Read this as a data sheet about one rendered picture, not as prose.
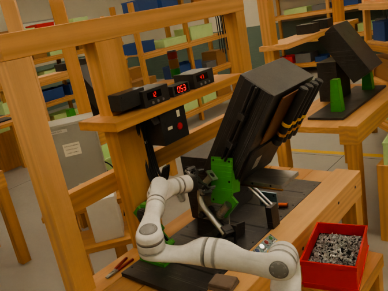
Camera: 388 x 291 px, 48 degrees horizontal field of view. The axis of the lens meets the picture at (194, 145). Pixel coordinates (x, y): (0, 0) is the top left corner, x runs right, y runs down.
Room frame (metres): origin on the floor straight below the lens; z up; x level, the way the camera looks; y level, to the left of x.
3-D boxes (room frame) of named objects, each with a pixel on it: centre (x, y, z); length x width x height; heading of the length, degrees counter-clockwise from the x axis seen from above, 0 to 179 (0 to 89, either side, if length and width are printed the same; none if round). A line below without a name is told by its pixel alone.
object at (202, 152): (2.08, -0.09, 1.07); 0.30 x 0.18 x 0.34; 137
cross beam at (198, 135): (2.16, 0.15, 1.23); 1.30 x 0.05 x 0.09; 137
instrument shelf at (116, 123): (2.08, 0.07, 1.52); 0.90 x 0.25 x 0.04; 137
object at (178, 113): (1.97, 0.11, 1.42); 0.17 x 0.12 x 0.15; 137
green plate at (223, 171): (1.81, -0.11, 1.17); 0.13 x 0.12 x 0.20; 137
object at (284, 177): (1.90, -0.24, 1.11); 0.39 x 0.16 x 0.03; 47
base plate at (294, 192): (1.91, -0.12, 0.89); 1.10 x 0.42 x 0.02; 137
